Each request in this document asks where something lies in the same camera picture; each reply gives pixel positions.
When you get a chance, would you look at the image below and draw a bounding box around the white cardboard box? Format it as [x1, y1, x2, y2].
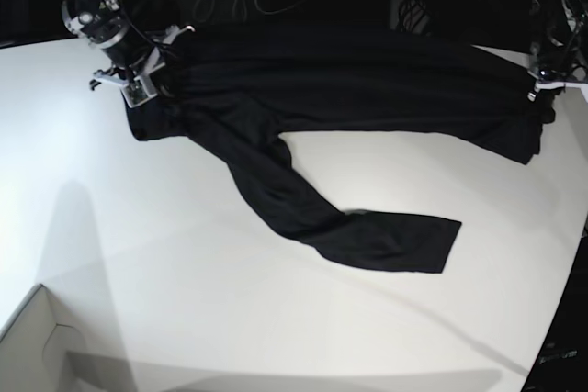
[1, 285, 101, 391]

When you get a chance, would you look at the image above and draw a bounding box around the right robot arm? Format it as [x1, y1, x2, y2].
[61, 0, 195, 97]

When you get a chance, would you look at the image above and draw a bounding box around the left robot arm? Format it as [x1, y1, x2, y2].
[527, 0, 587, 124]

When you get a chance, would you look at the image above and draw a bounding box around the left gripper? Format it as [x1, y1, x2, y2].
[527, 42, 587, 125]

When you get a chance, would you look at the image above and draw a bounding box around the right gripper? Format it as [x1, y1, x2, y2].
[87, 23, 195, 89]

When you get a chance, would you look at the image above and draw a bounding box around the black t-shirt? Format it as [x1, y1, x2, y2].
[127, 24, 546, 274]

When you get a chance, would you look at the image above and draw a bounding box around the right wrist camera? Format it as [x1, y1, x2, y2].
[122, 75, 158, 108]

